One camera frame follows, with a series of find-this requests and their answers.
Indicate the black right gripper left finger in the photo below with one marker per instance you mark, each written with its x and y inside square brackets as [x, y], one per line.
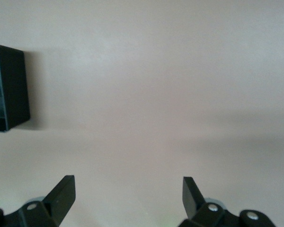
[56, 205]

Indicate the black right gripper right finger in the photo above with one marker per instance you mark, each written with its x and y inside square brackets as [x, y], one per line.
[194, 205]

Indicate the black plastic box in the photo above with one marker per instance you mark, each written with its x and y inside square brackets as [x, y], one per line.
[14, 89]

